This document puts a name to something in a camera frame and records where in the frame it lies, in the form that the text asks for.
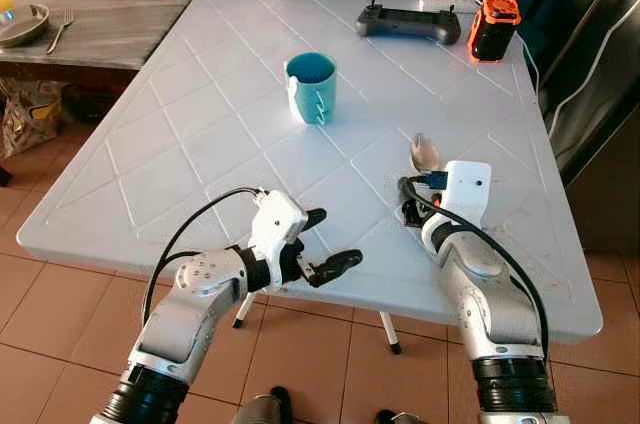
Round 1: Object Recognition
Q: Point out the black remote controller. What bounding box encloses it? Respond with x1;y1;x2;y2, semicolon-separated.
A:
357;0;463;46

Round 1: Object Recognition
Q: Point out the teal cup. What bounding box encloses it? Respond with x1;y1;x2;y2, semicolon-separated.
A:
285;52;338;126

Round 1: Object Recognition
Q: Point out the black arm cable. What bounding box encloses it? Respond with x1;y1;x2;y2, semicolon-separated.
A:
140;186;266;330
398;176;551;365

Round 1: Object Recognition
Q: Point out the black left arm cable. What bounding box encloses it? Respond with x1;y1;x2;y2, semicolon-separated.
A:
140;186;266;330

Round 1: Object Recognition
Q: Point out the round steel plate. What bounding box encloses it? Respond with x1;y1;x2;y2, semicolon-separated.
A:
0;2;51;48

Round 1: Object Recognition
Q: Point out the orange and black battery pack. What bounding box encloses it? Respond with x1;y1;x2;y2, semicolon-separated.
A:
467;0;522;64

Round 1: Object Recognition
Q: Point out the robot right leg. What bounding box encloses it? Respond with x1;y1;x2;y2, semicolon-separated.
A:
375;409;426;424

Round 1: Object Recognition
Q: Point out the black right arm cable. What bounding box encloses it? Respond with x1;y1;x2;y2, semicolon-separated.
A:
398;176;551;365

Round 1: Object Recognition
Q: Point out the white plastic folding table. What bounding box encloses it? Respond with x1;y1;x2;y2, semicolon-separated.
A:
15;0;606;355

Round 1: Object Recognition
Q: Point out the patterned bag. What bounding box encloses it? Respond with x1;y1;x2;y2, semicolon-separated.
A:
0;77;69;160

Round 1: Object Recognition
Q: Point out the steel fork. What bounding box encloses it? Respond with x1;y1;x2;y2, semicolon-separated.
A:
44;8;76;55

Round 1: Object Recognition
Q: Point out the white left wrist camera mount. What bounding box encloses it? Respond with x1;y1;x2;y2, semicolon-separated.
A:
248;190;309;267

